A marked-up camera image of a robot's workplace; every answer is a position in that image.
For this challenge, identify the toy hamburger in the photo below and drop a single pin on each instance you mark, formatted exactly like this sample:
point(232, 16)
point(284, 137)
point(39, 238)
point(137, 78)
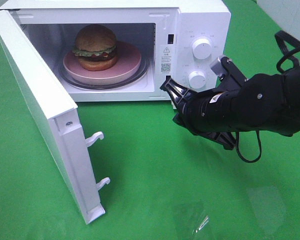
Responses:
point(95, 48)

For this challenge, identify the white microwave oven body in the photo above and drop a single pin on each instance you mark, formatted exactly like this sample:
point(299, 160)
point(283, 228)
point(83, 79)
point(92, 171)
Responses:
point(163, 30)

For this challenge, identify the pink round plate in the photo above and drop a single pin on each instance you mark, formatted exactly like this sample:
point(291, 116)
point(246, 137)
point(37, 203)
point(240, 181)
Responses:
point(128, 62)

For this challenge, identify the white microwave knob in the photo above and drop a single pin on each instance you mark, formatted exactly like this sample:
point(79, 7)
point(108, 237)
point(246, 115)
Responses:
point(197, 79)
point(202, 48)

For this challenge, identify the white microwave door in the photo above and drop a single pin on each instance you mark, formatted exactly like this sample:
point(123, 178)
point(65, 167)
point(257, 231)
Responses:
point(56, 116)

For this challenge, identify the glass microwave turntable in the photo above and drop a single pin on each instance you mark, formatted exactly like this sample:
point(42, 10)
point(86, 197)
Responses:
point(143, 68)

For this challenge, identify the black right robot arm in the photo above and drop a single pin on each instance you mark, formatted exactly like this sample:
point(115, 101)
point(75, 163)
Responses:
point(238, 104)

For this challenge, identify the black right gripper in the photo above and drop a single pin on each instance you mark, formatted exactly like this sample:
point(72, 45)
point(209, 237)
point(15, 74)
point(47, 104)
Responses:
point(210, 113)

